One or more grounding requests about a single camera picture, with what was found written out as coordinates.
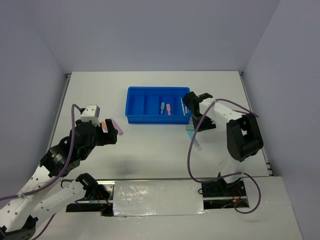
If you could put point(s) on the light blue highlighter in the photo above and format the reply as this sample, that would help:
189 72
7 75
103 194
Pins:
195 141

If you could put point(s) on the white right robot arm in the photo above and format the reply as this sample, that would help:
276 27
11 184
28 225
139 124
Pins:
243 135

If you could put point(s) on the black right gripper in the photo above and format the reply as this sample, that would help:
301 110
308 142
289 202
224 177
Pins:
208 125

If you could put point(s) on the green highlighter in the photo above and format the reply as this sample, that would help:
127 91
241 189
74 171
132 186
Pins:
189 128

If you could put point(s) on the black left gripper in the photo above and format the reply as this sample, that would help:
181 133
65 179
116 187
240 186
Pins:
108 137

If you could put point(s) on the pink highlighter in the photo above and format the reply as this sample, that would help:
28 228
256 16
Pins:
168 108

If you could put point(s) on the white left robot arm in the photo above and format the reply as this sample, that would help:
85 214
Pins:
20 217

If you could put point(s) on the blue compartment tray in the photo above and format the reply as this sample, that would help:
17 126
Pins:
143 105

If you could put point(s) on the orange highlighter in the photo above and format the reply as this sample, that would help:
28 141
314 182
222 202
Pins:
104 126

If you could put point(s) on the purple highlighter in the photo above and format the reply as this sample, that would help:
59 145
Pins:
116 126

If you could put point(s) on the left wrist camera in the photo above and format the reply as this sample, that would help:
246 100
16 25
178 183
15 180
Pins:
90 114

